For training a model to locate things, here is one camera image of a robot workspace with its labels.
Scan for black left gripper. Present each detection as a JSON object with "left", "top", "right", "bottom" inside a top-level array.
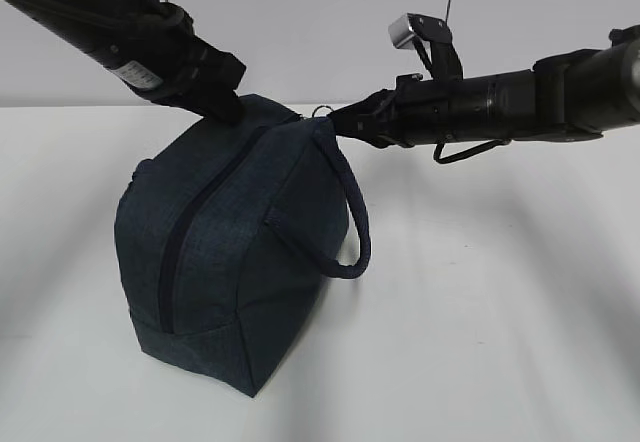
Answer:
[{"left": 119, "top": 2, "right": 246, "bottom": 123}]

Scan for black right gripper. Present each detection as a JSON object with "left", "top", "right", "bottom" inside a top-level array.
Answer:
[{"left": 327, "top": 76, "right": 495, "bottom": 148}]

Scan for dark navy lunch bag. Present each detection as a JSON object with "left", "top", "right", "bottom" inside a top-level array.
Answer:
[{"left": 114, "top": 95, "right": 371, "bottom": 397}]

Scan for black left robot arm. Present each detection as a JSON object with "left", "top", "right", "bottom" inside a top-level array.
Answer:
[{"left": 3, "top": 0, "right": 246, "bottom": 124}]

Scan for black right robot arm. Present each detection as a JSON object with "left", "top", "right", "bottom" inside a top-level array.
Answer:
[{"left": 329, "top": 26, "right": 639, "bottom": 148}]

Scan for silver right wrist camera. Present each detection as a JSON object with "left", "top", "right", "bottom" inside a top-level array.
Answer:
[{"left": 388, "top": 13, "right": 463, "bottom": 82}]

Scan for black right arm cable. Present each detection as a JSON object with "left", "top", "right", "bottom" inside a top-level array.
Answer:
[{"left": 432, "top": 136, "right": 512, "bottom": 165}]

